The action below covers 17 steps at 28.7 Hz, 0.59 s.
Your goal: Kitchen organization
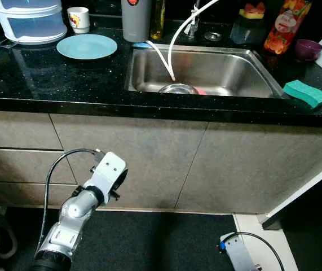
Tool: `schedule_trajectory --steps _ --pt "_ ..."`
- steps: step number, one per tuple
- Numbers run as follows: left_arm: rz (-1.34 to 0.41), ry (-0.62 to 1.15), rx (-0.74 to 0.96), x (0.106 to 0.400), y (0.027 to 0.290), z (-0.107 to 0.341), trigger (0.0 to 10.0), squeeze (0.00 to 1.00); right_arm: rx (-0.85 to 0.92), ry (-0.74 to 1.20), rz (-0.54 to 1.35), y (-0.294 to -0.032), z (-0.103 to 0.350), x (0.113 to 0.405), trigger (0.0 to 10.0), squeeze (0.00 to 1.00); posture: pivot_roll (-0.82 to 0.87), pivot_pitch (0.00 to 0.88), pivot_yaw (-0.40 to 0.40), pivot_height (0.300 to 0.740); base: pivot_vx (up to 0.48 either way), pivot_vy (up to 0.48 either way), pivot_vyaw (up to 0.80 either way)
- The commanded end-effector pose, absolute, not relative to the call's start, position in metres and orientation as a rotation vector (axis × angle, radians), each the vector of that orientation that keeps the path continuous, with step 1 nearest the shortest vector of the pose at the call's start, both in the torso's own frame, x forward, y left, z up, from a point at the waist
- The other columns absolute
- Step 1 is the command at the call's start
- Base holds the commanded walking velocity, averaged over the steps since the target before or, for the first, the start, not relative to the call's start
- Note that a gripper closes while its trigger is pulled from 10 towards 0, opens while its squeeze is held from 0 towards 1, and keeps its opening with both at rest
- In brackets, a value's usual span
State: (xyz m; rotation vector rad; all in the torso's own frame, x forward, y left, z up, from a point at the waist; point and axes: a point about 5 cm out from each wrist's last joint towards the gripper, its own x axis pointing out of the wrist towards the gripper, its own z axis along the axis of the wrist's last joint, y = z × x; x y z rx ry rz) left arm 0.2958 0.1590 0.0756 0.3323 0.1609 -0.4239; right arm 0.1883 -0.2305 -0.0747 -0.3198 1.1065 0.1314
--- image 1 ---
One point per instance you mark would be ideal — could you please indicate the stainless steel bowl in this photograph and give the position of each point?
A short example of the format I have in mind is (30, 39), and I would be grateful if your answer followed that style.
(179, 89)

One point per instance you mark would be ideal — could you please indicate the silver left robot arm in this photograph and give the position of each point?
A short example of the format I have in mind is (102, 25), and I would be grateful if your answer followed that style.
(70, 217)

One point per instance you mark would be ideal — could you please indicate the grey kitchen cabinet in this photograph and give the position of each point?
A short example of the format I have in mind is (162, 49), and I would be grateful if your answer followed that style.
(149, 164)

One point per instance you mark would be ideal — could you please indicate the black floor mat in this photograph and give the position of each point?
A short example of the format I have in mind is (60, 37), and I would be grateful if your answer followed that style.
(149, 243)

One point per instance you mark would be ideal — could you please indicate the grey cabinet drawer front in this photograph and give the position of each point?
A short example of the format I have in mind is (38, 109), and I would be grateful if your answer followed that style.
(14, 130)
(14, 165)
(14, 193)

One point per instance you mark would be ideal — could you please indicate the small blue cloth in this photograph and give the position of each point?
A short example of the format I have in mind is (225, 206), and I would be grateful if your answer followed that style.
(141, 44)

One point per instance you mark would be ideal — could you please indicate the teal round plate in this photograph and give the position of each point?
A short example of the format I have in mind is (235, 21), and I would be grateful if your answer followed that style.
(87, 47)

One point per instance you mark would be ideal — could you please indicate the stainless steel sink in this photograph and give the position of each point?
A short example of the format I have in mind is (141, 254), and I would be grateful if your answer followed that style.
(228, 70)

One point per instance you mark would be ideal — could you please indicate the grey tumbler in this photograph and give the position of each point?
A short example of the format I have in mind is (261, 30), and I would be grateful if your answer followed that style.
(136, 22)

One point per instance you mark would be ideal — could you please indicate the yellow oil bottle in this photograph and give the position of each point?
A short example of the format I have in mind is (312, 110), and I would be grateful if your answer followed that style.
(158, 20)

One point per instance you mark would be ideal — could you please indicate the white printed mug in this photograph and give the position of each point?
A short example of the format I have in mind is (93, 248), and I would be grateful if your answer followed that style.
(79, 20)

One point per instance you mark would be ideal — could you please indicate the round metal sink strainer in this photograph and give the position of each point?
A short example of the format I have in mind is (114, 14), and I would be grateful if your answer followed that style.
(212, 36)

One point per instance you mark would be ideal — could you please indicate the chrome faucet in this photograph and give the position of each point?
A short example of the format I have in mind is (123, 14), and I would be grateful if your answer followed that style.
(193, 25)

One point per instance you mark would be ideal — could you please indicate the steel utensil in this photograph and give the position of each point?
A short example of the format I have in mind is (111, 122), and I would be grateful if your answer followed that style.
(3, 43)

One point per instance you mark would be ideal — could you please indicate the clear plastic drawer box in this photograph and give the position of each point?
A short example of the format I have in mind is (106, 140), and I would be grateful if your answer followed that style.
(31, 22)

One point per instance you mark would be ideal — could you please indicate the green sponge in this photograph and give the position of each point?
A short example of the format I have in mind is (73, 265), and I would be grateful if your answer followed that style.
(306, 93)

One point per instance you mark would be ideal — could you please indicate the dark bottle with watermelon label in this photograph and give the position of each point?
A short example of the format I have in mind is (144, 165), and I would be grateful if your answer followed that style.
(246, 28)

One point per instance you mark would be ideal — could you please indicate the purple bowl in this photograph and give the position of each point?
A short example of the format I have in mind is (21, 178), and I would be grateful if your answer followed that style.
(308, 49)

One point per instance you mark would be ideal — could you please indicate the orange refill pouch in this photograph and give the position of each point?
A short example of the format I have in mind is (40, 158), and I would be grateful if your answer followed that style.
(285, 28)

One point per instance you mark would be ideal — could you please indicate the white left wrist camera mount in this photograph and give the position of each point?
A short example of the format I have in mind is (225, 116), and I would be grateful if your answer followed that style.
(107, 169)

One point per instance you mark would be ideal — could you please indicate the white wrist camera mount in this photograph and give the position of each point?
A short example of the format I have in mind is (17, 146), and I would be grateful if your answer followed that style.
(237, 254)
(107, 169)

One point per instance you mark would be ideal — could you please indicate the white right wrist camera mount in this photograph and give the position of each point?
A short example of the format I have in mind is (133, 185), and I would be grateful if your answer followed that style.
(237, 254)

